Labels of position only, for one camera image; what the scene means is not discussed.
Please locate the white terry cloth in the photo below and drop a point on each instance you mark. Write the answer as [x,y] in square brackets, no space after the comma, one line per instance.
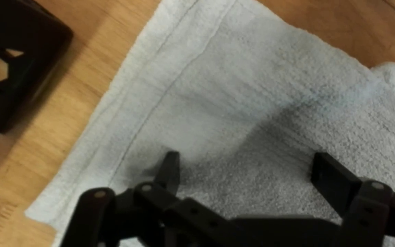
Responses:
[253,91]

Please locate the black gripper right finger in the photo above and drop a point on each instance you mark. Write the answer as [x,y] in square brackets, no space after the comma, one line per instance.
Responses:
[376,215]

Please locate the black perforated plastic box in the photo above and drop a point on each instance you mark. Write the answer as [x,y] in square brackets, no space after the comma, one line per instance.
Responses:
[37,42]

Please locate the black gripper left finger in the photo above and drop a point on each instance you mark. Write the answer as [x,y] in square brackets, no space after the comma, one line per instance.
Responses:
[129,220]

